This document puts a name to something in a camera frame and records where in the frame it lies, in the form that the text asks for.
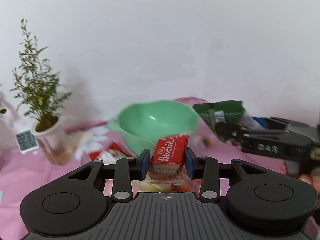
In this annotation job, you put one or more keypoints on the gold wrapped chocolate ball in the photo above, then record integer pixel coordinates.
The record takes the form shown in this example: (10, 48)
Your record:
(206, 142)

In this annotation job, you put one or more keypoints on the green snack bag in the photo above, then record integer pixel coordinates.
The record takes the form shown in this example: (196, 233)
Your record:
(230, 111)

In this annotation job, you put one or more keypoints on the red biscuit packet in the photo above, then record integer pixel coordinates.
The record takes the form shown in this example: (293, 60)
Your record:
(167, 161)

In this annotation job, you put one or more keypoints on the red white candy bag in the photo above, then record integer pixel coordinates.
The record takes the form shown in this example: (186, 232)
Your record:
(91, 142)

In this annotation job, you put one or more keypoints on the green plastic bowl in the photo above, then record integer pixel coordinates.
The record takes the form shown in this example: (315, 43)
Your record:
(141, 125)

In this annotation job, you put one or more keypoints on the fine-leaf plant in clear cup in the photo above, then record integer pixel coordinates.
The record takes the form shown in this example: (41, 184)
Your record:
(36, 85)

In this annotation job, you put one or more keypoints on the pink tablecloth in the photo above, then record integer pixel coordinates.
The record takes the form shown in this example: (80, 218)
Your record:
(23, 173)

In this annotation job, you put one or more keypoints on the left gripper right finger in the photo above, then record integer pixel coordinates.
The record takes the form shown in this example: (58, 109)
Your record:
(207, 170)

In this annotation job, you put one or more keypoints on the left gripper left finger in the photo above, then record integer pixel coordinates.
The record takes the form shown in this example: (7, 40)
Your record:
(126, 170)

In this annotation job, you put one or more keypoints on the red snack packet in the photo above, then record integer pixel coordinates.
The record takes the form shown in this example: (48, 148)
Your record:
(112, 153)

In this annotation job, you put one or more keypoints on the person's right hand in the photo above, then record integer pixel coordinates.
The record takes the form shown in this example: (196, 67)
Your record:
(312, 179)

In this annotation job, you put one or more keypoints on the yellow chips bag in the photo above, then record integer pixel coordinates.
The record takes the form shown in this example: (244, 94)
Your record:
(187, 186)

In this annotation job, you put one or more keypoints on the white digital clock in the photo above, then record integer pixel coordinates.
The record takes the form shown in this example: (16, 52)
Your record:
(26, 142)

